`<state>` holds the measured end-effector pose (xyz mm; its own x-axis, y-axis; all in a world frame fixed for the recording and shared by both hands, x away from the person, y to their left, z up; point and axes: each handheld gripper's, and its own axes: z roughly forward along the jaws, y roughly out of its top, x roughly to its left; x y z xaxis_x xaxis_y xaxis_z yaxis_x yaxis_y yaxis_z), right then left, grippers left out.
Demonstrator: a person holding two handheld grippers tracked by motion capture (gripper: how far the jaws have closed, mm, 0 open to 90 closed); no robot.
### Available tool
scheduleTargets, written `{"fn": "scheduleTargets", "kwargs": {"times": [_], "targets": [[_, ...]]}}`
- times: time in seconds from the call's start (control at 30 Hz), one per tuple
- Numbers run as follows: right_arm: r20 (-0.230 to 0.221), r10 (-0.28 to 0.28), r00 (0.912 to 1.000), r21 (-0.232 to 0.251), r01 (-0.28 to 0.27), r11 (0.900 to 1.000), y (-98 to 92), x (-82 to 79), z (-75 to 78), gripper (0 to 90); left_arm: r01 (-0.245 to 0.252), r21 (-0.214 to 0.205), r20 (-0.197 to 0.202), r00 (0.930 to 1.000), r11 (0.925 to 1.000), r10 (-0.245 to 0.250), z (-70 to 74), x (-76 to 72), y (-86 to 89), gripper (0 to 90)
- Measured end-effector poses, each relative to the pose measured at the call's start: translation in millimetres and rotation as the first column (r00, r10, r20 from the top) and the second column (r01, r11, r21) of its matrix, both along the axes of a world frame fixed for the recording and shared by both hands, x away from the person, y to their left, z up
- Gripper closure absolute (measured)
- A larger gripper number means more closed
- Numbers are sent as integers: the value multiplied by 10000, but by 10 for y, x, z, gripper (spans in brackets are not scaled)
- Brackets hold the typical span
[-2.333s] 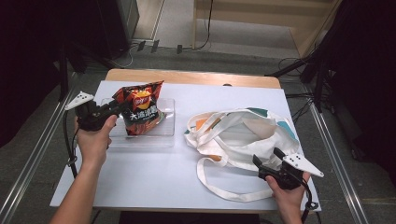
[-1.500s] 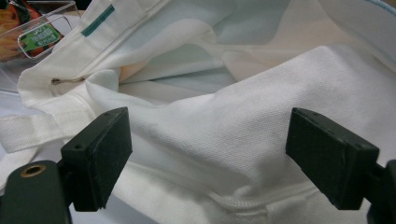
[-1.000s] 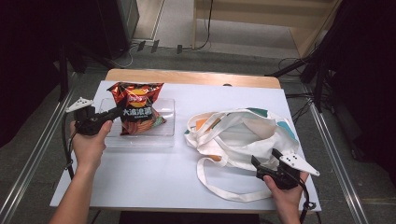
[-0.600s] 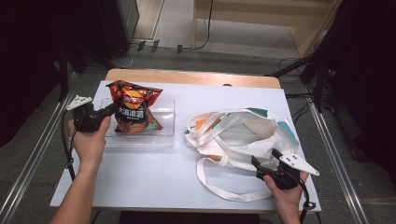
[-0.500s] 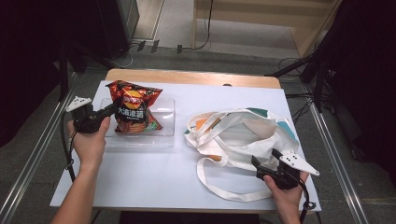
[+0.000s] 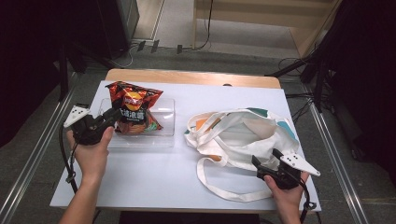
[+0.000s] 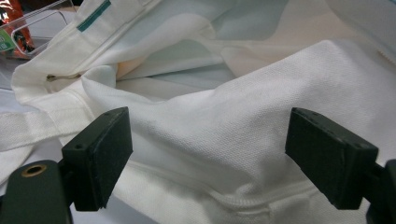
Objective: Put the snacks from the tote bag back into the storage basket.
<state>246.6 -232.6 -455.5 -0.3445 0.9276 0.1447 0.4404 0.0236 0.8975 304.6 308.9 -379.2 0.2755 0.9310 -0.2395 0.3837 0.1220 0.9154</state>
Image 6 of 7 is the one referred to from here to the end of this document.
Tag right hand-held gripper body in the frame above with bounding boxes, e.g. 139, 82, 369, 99
256, 152, 321, 191

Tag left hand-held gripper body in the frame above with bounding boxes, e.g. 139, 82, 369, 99
63, 105, 115, 147

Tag white canvas tote bag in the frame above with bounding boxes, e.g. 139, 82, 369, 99
183, 107, 301, 203

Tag red chip bag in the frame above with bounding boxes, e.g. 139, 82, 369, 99
105, 80, 164, 135

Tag clear plastic bin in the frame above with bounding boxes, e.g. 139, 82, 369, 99
97, 97, 177, 149

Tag person's right hand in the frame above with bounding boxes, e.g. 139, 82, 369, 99
263, 171, 311, 213

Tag person's left hand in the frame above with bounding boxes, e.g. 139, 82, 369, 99
65, 125, 115, 185

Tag black metal stand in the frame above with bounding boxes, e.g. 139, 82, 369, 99
264, 46, 332, 114
56, 42, 89, 103

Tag white table mat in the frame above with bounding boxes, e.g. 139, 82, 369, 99
49, 79, 322, 213

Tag wooden table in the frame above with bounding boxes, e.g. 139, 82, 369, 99
105, 68, 282, 90

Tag black cabinet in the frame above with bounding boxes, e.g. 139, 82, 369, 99
95, 0, 141, 61

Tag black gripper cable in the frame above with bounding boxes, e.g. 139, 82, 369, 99
297, 176, 318, 224
58, 122, 80, 195

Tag black floor cables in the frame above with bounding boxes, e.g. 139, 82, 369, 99
277, 56, 316, 124

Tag metal floor rail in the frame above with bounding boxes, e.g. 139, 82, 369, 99
303, 83, 372, 224
0, 74, 79, 224

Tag black hanging cable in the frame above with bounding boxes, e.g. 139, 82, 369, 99
190, 0, 215, 51

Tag light wooden frame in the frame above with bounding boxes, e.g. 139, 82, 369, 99
191, 0, 344, 59

